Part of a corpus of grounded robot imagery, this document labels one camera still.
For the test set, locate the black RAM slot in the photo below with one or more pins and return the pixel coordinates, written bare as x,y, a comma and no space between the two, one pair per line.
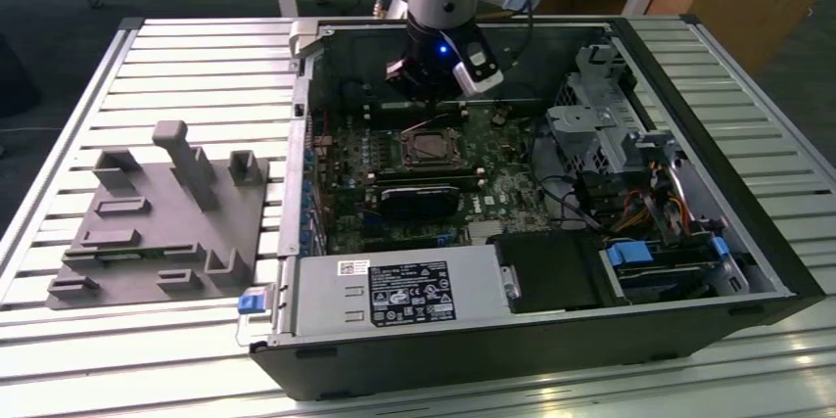
399,106
424,183
424,174

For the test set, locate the CPU socket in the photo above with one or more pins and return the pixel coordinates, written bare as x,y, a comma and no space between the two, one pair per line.
404,162

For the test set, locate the grey case foot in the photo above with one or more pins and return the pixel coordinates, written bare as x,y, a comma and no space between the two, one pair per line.
302,36

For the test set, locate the green motherboard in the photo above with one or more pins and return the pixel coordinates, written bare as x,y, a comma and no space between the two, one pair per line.
510,183

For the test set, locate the metal drive cage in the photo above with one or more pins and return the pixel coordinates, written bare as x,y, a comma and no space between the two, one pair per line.
575,144

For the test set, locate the black graphics card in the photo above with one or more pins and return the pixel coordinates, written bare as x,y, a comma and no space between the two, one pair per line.
418,202

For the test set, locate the silver chipset heatsink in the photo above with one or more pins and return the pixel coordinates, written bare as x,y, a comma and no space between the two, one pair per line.
488,229

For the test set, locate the black plastic shroud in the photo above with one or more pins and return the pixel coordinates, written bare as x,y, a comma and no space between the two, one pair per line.
548,271

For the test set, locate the blue disk carrier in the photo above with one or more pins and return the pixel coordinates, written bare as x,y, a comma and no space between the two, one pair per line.
627,254

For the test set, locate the grey power supply unit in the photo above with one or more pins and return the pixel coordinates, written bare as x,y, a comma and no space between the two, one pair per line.
314,291

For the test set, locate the grey parts rack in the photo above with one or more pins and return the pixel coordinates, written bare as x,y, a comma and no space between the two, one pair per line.
150,222

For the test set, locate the blue case latch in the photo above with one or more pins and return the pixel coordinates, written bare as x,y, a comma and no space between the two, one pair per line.
255,301

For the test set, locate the black hard disk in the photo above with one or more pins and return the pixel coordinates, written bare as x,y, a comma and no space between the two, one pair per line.
660,278

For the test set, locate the small blue plastic clip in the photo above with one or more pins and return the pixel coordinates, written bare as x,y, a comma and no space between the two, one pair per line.
720,246

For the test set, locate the black PC case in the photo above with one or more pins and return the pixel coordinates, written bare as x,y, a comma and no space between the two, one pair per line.
458,364

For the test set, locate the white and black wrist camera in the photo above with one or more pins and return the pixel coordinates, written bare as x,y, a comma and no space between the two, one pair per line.
480,70

